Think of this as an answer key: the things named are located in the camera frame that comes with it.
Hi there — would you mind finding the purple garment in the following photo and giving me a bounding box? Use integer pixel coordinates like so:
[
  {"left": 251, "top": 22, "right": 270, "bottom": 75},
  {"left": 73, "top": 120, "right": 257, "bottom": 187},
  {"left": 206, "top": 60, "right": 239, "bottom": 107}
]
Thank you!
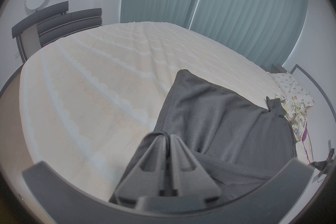
[{"left": 300, "top": 123, "right": 314, "bottom": 163}]

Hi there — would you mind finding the black T-shirt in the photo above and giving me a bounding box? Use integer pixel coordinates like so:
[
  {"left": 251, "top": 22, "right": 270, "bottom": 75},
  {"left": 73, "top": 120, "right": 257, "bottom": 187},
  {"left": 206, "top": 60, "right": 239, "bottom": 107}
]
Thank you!
[{"left": 109, "top": 69, "right": 298, "bottom": 204}]

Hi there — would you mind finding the white printed pyjama top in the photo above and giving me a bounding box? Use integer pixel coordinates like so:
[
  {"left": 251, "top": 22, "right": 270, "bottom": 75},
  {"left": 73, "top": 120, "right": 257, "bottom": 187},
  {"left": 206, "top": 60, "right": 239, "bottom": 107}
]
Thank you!
[{"left": 274, "top": 94, "right": 307, "bottom": 143}]

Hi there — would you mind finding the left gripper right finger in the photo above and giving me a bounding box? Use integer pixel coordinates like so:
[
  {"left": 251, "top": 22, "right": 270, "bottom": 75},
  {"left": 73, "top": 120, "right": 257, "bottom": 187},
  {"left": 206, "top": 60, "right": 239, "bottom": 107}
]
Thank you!
[{"left": 170, "top": 134, "right": 221, "bottom": 203}]

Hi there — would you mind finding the grey bedside table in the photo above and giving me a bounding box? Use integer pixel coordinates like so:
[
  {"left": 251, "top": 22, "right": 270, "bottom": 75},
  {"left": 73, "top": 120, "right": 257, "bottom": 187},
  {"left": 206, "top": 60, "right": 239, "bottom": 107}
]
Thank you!
[{"left": 261, "top": 63, "right": 289, "bottom": 74}]

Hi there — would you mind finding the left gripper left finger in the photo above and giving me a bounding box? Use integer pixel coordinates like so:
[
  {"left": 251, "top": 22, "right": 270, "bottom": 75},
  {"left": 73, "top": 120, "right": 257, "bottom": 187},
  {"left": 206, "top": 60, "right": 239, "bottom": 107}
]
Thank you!
[{"left": 113, "top": 134, "right": 169, "bottom": 200}]

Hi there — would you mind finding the white printed pillow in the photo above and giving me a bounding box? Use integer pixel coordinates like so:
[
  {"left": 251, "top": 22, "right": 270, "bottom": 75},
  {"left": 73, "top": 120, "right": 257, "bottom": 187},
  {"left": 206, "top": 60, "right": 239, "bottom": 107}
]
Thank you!
[{"left": 270, "top": 72, "right": 314, "bottom": 108}]

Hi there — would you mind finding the bed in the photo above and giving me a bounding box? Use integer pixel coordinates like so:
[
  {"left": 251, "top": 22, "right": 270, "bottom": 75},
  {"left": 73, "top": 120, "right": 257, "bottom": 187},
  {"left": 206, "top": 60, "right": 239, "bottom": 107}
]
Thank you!
[{"left": 19, "top": 21, "right": 336, "bottom": 215}]

